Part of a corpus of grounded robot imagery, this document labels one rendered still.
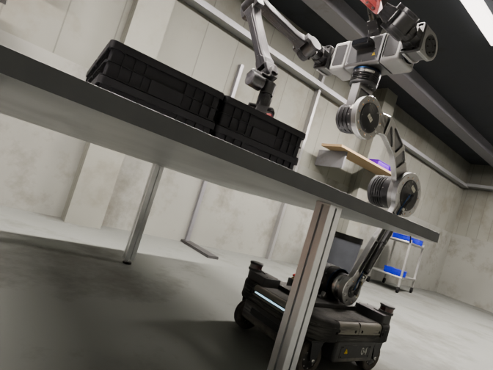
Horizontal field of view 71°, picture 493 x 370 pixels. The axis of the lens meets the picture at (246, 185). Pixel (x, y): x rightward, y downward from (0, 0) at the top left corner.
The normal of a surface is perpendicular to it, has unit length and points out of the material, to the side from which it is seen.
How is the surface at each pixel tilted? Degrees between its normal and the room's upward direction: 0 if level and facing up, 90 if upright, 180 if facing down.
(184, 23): 90
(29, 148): 90
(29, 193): 90
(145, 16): 90
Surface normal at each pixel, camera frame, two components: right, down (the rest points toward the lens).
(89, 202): 0.58, 0.13
